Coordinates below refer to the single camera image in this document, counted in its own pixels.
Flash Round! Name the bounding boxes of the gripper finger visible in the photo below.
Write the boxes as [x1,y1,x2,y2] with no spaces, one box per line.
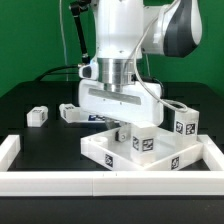
[115,124,130,142]
[105,118,118,130]

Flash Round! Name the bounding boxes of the white square table top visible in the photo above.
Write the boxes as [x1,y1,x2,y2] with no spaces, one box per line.
[81,128,203,171]

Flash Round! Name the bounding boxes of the white hanging cable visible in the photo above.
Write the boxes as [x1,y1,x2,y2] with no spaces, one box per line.
[58,0,70,82]

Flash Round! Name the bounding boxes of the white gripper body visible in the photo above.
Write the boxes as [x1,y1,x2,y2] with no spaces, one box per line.
[78,63,163,126]

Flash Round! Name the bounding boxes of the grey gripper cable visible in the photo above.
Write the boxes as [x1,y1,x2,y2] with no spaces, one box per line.
[124,0,189,114]

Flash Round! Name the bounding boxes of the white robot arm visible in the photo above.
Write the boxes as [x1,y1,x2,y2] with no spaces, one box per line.
[79,0,202,127]

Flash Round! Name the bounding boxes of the black cable bundle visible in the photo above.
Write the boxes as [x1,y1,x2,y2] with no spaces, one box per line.
[34,63,84,83]

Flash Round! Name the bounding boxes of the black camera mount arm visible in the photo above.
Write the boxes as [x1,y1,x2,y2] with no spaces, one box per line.
[69,0,92,64]

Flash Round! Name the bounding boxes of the white U-shaped obstacle fence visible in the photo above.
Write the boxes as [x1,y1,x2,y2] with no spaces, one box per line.
[0,135,224,197]

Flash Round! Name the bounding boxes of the AprilTag marker sheet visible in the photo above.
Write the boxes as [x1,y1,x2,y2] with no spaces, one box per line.
[80,114,105,123]

